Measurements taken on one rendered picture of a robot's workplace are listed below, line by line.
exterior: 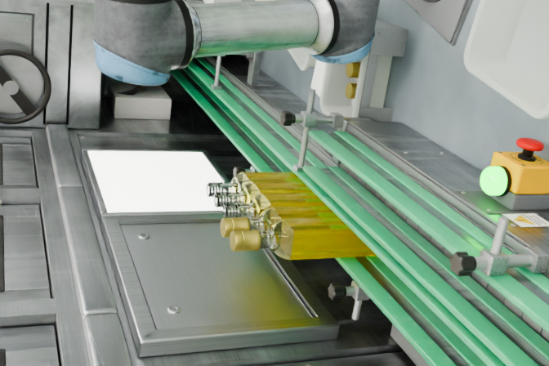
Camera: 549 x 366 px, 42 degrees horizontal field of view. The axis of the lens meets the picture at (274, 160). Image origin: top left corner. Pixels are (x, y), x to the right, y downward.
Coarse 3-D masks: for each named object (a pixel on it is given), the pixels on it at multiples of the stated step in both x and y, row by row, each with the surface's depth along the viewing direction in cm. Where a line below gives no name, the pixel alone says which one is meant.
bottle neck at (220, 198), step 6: (216, 192) 134; (222, 192) 135; (228, 192) 135; (234, 192) 135; (240, 192) 136; (216, 198) 135; (222, 198) 133; (228, 198) 134; (234, 198) 134; (240, 198) 135; (216, 204) 134; (222, 204) 134
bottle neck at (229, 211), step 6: (228, 204) 129; (234, 204) 130; (240, 204) 130; (246, 204) 130; (222, 210) 130; (228, 210) 128; (234, 210) 128; (240, 210) 129; (246, 210) 129; (228, 216) 128; (234, 216) 129; (240, 216) 129
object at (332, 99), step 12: (360, 60) 160; (324, 72) 161; (336, 72) 161; (360, 72) 145; (324, 84) 161; (336, 84) 162; (360, 84) 145; (324, 96) 162; (336, 96) 163; (360, 96) 146; (324, 108) 161; (336, 108) 162; (348, 108) 162
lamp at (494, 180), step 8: (488, 168) 106; (496, 168) 105; (504, 168) 105; (480, 176) 107; (488, 176) 105; (496, 176) 104; (504, 176) 104; (480, 184) 107; (488, 184) 105; (496, 184) 104; (504, 184) 104; (488, 192) 106; (496, 192) 105; (504, 192) 105
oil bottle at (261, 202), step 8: (256, 200) 130; (264, 200) 130; (272, 200) 130; (280, 200) 131; (288, 200) 131; (296, 200) 132; (304, 200) 132; (312, 200) 133; (320, 200) 133; (256, 208) 129; (264, 208) 129; (256, 216) 129
